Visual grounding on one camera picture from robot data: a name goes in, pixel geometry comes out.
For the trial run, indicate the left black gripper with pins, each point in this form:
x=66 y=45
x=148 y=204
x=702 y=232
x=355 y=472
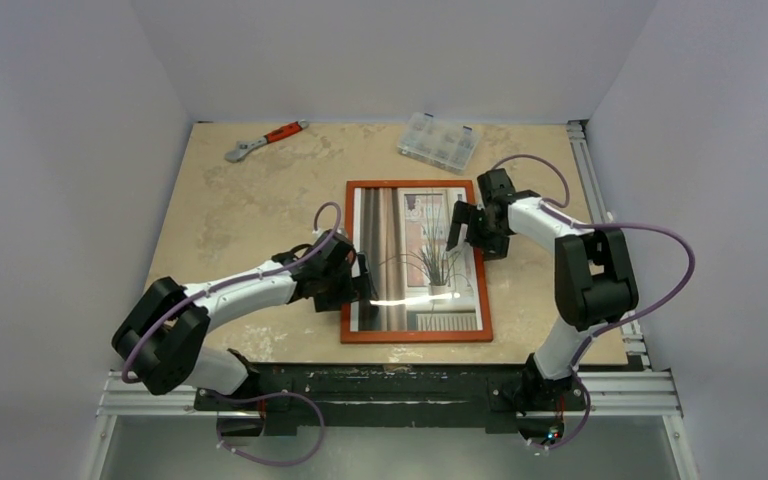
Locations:
x=327 y=302

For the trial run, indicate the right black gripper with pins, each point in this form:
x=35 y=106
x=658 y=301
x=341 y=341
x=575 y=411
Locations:
x=473 y=221

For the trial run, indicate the orange wooden picture frame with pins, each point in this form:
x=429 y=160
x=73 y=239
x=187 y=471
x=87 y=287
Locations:
x=417 y=336

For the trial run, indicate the photo print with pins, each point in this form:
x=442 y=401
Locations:
x=417 y=265

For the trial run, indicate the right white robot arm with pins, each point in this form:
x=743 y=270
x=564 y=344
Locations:
x=594 y=282

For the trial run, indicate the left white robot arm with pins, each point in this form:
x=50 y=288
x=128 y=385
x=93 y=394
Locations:
x=161 y=341

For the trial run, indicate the clear plastic organizer box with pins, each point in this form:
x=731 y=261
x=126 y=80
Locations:
x=442 y=144

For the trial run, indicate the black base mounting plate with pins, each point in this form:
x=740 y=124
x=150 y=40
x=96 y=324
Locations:
x=497 y=398

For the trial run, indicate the red handled adjustable wrench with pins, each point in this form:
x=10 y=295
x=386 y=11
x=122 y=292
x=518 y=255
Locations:
x=243 y=148

